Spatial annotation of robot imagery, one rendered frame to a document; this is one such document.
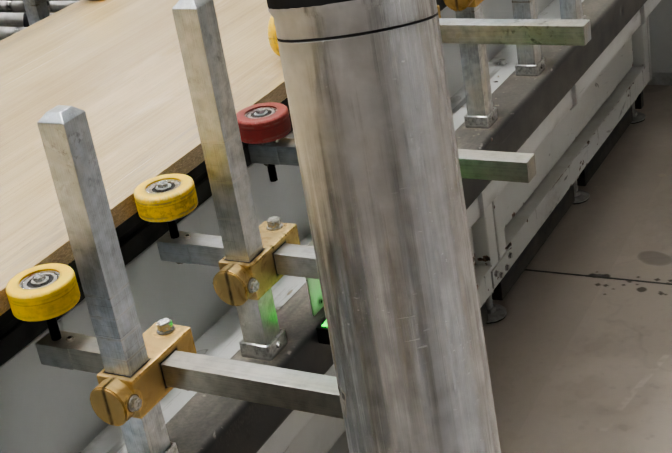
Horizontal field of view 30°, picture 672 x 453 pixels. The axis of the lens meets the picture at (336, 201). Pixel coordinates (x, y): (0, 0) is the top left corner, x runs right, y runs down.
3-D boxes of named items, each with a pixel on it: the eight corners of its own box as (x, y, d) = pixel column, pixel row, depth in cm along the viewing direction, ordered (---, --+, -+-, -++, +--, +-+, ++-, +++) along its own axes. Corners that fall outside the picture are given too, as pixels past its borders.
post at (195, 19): (283, 347, 163) (211, -9, 143) (270, 361, 161) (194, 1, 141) (260, 343, 165) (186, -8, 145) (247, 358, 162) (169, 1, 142)
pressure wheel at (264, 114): (309, 170, 189) (297, 99, 184) (283, 193, 183) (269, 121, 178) (264, 167, 193) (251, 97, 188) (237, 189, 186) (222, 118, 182)
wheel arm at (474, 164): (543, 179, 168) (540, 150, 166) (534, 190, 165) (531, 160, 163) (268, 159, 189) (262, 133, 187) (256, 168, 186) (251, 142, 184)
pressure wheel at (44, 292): (90, 334, 154) (67, 252, 149) (101, 364, 147) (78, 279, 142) (25, 354, 152) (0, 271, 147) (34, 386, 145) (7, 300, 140)
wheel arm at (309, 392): (380, 412, 131) (374, 378, 129) (365, 431, 128) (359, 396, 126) (60, 355, 152) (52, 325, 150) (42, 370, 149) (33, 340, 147)
